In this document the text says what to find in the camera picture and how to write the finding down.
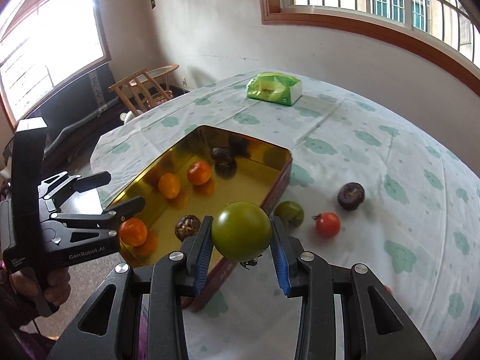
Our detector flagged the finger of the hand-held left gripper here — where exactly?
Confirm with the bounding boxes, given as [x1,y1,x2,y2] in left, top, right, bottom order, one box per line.
[37,170,112,211]
[39,196,146,251]

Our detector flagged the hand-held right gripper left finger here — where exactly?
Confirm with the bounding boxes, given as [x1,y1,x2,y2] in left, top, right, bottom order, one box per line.
[47,215,214,360]

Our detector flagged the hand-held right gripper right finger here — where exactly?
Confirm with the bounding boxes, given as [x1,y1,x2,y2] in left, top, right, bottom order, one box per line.
[270,216,437,360]

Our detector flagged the small orange tangerine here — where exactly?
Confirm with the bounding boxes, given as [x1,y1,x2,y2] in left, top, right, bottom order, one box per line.
[158,173,181,199]
[187,160,212,185]
[119,217,148,246]

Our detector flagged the dark wrinkled passion fruit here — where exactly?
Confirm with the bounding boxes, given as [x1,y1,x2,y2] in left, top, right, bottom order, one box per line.
[175,214,202,242]
[211,146,237,166]
[337,182,365,211]

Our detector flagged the green tomato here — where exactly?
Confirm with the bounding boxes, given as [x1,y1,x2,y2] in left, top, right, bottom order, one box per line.
[211,201,272,269]
[274,200,305,229]

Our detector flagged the gold and maroon tin box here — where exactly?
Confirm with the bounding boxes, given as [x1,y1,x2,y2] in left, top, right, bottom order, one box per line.
[106,124,293,312]

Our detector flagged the person's left forearm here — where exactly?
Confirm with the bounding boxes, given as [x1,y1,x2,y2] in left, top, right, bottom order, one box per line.
[0,270,49,360]

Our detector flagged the person's left hand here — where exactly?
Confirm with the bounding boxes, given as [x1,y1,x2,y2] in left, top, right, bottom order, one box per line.
[8,266,72,308]

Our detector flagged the dark low cabinet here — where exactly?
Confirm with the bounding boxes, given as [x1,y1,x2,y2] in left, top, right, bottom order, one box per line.
[26,62,124,166]

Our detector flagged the purple patterned clothing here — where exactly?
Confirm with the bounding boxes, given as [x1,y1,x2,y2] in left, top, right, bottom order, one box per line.
[139,294,151,360]

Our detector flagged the wooden chair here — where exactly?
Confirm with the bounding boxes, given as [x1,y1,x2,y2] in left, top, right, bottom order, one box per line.
[109,64,180,115]

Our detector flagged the green tissue pack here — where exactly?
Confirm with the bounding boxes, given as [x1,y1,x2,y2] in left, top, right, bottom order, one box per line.
[245,71,303,106]

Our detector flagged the large bright wooden frame window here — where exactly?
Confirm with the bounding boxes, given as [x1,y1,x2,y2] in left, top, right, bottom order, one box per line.
[0,0,112,132]

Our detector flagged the barred wooden frame window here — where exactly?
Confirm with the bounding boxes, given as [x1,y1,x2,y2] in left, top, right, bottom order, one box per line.
[257,0,480,96]

